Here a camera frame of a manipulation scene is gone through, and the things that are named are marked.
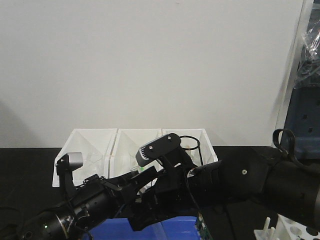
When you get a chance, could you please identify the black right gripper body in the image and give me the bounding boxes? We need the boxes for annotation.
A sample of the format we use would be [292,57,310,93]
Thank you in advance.
[136,147,200,220]

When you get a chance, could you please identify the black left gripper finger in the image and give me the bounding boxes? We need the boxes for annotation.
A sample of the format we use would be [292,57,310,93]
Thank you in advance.
[101,166,158,200]

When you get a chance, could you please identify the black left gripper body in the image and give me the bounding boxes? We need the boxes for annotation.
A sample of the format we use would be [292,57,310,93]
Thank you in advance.
[57,174,130,233]

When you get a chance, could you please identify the white test tube rack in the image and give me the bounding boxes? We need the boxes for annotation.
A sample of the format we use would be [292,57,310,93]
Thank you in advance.
[253,215,320,240]

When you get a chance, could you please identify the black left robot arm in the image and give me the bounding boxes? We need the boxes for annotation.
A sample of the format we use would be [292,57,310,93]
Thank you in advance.
[17,173,136,240]

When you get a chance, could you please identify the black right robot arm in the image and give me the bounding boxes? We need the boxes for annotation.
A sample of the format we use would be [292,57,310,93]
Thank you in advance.
[101,144,320,231]

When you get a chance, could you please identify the grey pegboard drying rack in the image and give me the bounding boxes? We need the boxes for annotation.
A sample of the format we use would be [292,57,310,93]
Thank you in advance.
[284,0,320,160]

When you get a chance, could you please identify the middle white storage bin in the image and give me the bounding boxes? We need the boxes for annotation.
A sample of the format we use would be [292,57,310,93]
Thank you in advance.
[108,128,162,178]

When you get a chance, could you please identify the white storage bin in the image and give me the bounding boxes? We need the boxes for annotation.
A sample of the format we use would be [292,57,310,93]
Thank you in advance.
[108,128,162,178]
[54,128,118,186]
[162,128,218,165]

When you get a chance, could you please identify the blue plastic tray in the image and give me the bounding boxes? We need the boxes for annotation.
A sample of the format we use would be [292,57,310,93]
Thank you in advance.
[89,216,200,240]

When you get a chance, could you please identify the glass beakers in left bin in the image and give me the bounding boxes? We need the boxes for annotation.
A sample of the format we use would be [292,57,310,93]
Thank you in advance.
[83,152,103,171]

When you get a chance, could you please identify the left white storage bin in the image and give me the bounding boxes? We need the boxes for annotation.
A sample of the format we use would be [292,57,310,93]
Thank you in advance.
[54,128,118,186]

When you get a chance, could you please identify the right white storage bin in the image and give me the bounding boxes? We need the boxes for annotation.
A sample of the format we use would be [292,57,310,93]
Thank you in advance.
[162,128,218,165]

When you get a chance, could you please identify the black metal tripod stand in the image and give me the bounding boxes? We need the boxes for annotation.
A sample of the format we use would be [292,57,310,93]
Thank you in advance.
[180,135,203,166]

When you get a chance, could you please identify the plastic bag of pegs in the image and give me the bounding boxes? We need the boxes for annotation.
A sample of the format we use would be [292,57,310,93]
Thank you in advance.
[294,16,320,89]

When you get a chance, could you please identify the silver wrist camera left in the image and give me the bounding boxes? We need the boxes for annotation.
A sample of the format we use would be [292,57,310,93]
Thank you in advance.
[55,152,83,199]

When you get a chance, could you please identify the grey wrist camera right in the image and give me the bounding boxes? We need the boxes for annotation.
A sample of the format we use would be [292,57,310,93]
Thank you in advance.
[135,133,182,167]

